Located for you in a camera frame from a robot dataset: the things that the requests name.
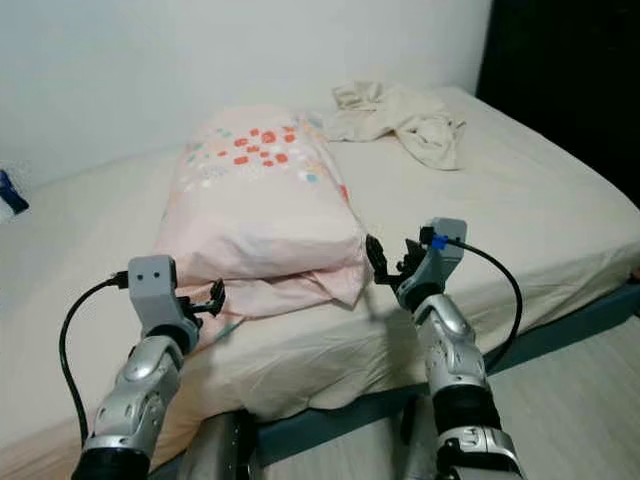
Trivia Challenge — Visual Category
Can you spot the pink pillow with red dots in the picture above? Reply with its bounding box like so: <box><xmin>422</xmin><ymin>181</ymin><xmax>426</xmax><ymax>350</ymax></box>
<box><xmin>153</xmin><ymin>104</ymin><xmax>371</xmax><ymax>321</ymax></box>

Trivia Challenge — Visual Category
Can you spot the crumpled beige cloth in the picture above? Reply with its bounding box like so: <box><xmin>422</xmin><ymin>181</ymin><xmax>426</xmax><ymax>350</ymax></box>
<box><xmin>325</xmin><ymin>80</ymin><xmax>467</xmax><ymax>171</ymax></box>

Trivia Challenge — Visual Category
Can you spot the grey left robot leg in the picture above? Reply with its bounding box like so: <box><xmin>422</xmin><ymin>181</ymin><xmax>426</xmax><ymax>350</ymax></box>
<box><xmin>175</xmin><ymin>410</ymin><xmax>261</xmax><ymax>480</ymax></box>

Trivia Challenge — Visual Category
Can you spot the small dark blue object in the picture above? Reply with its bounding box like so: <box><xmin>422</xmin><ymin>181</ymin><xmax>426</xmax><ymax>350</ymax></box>
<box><xmin>0</xmin><ymin>170</ymin><xmax>29</xmax><ymax>216</ymax></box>

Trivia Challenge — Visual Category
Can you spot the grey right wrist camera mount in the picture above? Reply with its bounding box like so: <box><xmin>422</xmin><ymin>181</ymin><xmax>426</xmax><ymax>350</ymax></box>
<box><xmin>405</xmin><ymin>218</ymin><xmax>469</xmax><ymax>301</ymax></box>

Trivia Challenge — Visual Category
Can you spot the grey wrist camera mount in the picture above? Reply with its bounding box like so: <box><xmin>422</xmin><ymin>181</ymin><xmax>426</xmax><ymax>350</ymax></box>
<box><xmin>405</xmin><ymin>218</ymin><xmax>469</xmax><ymax>301</ymax></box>
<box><xmin>125</xmin><ymin>255</ymin><xmax>197</xmax><ymax>339</ymax></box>

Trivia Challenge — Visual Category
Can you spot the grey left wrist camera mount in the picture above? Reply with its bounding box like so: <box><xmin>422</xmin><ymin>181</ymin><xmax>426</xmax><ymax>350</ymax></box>
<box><xmin>125</xmin><ymin>255</ymin><xmax>197</xmax><ymax>339</ymax></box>

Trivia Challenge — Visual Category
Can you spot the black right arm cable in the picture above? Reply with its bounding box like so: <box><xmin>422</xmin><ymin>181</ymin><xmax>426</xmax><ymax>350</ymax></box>
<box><xmin>430</xmin><ymin>233</ymin><xmax>525</xmax><ymax>376</ymax></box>

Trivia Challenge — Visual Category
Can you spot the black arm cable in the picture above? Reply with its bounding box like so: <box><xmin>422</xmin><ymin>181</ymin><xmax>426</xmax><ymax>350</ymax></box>
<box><xmin>430</xmin><ymin>233</ymin><xmax>525</xmax><ymax>376</ymax></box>
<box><xmin>58</xmin><ymin>272</ymin><xmax>129</xmax><ymax>451</ymax></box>

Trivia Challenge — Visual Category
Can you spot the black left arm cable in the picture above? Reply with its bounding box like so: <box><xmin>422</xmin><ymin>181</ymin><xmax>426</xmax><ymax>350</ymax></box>
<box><xmin>58</xmin><ymin>272</ymin><xmax>129</xmax><ymax>451</ymax></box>

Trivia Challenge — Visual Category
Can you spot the blue-grey bed frame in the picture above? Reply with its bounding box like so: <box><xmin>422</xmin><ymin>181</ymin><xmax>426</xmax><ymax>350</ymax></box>
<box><xmin>180</xmin><ymin>280</ymin><xmax>640</xmax><ymax>480</ymax></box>

